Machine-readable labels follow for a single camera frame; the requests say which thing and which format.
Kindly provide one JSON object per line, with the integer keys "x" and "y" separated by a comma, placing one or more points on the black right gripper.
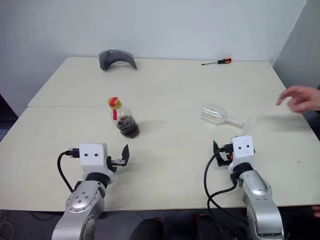
{"x": 229, "y": 158}

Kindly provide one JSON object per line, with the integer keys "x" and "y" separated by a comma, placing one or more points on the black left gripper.
{"x": 110, "y": 163}

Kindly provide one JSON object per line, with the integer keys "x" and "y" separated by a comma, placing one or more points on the plastic bottle with dark contents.
{"x": 127, "y": 125}

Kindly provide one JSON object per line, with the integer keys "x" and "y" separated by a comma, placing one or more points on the yellow bottle cap red tape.
{"x": 114, "y": 102}

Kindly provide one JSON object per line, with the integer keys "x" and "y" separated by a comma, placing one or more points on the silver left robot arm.
{"x": 82, "y": 200}

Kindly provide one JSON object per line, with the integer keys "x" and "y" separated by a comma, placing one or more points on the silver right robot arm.
{"x": 260, "y": 200}

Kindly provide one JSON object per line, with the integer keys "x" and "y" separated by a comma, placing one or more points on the clear plastic wine glass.
{"x": 212, "y": 116}

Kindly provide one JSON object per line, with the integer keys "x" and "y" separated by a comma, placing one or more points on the person's bare hand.
{"x": 303, "y": 98}
{"x": 317, "y": 211}

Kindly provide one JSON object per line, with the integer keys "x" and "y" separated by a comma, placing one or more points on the dark rounded shape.
{"x": 147, "y": 230}

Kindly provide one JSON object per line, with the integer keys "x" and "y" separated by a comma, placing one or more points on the grey baseball cap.
{"x": 107, "y": 58}

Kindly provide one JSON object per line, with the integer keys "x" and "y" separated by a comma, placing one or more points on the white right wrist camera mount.
{"x": 242, "y": 150}

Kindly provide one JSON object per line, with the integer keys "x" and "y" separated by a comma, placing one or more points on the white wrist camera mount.
{"x": 92, "y": 156}
{"x": 242, "y": 150}

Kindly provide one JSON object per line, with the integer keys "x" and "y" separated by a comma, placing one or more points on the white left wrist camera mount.
{"x": 92, "y": 156}

